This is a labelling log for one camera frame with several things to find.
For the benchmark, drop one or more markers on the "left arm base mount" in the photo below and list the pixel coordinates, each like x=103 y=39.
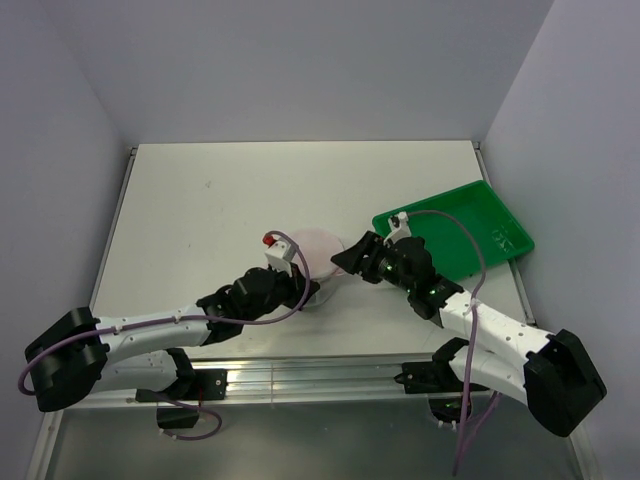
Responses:
x=182 y=409

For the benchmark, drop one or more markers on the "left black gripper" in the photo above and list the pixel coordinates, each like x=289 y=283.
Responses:
x=297 y=286

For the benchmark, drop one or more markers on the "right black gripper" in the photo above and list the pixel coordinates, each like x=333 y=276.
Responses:
x=352 y=260

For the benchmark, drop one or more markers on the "white mesh laundry bag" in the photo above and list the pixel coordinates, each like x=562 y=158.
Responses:
x=318 y=247

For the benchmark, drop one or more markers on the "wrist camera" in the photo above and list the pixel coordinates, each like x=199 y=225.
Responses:
x=279 y=254
x=399 y=228

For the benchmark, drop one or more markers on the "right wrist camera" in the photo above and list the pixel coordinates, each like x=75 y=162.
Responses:
x=399 y=228

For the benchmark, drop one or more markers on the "green plastic tray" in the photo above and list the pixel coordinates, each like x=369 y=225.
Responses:
x=462 y=221

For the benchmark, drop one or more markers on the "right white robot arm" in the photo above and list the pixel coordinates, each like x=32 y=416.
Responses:
x=550 y=373

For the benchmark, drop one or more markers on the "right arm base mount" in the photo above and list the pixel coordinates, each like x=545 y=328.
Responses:
x=438 y=381

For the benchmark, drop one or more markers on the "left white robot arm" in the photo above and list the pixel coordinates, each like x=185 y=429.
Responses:
x=82 y=354

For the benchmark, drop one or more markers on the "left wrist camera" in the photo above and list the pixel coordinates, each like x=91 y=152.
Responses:
x=279 y=254

